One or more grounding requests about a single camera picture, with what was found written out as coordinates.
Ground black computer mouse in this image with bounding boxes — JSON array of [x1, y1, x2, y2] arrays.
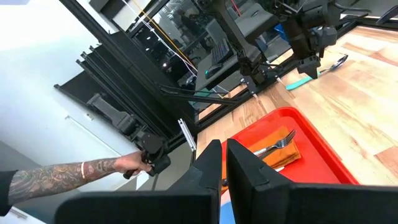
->
[[205, 63, 223, 78]]

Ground orange cloth napkin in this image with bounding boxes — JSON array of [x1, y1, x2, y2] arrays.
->
[[221, 125, 302, 194]]

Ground person's forearm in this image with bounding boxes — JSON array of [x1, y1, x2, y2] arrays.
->
[[6, 157, 119, 206]]

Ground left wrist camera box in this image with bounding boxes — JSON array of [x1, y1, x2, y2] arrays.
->
[[310, 26, 339, 48]]

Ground grey desk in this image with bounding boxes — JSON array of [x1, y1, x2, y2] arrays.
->
[[194, 2, 292, 93]]

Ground pink plate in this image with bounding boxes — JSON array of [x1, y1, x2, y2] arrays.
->
[[220, 188, 233, 206]]

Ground black keyboard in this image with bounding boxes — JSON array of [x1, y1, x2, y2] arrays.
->
[[211, 39, 233, 65]]

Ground spoon with teal handle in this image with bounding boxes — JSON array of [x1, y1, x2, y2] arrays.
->
[[285, 54, 349, 91]]

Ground black clamp handle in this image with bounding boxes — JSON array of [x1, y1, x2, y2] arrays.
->
[[375, 4, 398, 26]]

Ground white cable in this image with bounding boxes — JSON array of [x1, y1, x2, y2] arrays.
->
[[121, 0, 231, 95]]

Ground yellow cable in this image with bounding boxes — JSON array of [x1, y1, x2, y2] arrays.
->
[[132, 0, 199, 73]]

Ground red plastic tray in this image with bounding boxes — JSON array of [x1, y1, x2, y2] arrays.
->
[[221, 106, 360, 195]]

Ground person's hand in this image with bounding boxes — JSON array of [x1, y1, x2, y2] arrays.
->
[[113, 151, 153, 175]]

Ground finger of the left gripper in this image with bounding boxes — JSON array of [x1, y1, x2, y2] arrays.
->
[[309, 55, 322, 79], [297, 58, 310, 78]]

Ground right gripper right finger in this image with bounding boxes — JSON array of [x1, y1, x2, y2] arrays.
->
[[226, 138, 398, 224]]

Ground blue bowl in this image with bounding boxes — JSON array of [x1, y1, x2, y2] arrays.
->
[[219, 200, 236, 224]]

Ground black aluminium table frame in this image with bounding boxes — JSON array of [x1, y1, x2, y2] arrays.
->
[[54, 0, 398, 150]]

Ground silver aluminium bracket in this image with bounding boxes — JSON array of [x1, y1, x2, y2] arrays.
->
[[177, 118, 197, 152]]

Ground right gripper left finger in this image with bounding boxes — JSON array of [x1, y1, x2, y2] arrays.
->
[[54, 139, 223, 224]]

